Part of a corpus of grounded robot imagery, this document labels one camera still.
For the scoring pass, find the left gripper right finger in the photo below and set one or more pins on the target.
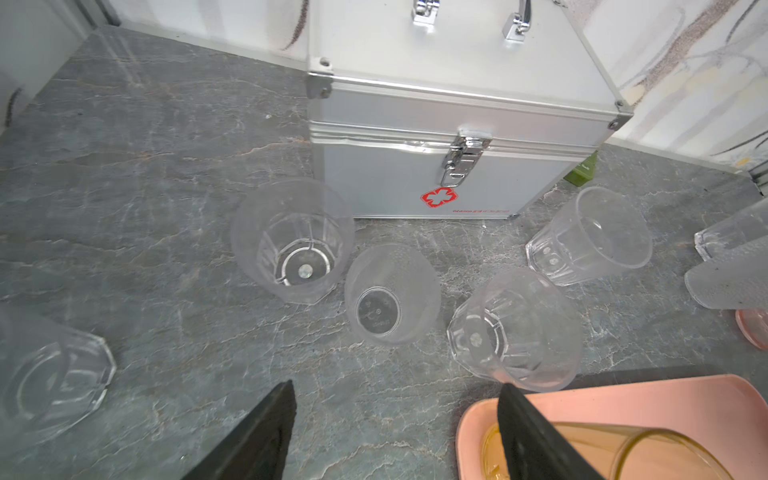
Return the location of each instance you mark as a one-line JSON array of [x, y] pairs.
[[534, 438]]

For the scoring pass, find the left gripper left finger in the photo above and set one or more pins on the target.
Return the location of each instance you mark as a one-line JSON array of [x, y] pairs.
[[257, 447]]

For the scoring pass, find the amber plastic cup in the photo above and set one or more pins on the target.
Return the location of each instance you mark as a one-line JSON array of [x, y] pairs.
[[603, 452]]

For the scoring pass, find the clear faceted cup front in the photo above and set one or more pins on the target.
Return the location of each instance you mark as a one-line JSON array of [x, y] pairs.
[[518, 328]]

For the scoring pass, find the clear faceted cup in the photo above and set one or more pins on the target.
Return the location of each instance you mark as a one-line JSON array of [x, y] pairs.
[[596, 234], [518, 328], [293, 237]]

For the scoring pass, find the pink plastic tray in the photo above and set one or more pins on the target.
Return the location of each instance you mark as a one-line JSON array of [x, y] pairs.
[[724, 413]]

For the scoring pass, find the frosted dimpled cup left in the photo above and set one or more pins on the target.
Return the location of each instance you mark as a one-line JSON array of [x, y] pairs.
[[392, 295]]

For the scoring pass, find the frosted dimpled cup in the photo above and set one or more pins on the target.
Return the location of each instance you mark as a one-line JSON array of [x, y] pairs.
[[736, 280], [392, 295]]

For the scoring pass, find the clear cup far left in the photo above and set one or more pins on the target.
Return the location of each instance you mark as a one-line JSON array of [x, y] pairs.
[[52, 377]]

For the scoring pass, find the clear faceted cup by case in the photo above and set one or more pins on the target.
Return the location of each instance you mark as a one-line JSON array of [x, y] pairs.
[[293, 237]]

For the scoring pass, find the pink plastic cup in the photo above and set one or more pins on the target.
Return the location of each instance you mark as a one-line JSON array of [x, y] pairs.
[[753, 325]]

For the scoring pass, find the small green object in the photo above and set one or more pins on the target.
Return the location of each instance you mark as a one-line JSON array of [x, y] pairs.
[[584, 172]]

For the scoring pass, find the clear cup right back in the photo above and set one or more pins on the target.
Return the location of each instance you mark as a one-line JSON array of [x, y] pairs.
[[742, 227]]

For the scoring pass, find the silver first aid case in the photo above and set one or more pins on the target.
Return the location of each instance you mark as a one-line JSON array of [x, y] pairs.
[[452, 109]]

